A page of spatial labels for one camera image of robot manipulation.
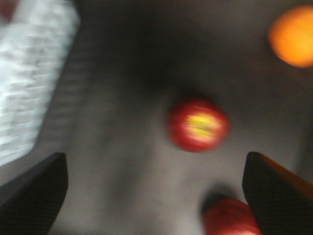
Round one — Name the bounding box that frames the light blue plastic basket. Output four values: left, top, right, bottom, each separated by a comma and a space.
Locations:
0, 0, 80, 165

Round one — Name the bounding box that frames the black wood produce stand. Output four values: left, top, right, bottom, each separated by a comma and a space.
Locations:
0, 0, 313, 235

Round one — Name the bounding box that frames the small orange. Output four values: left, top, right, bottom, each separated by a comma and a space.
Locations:
268, 5, 313, 68

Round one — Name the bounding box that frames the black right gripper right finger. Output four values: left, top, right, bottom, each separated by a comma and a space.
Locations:
242, 152, 313, 235

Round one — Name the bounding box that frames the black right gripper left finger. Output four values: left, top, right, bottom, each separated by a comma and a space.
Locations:
0, 153, 68, 235

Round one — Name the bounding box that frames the dark red apple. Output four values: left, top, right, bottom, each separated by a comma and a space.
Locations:
167, 97, 230, 152
203, 197, 262, 235

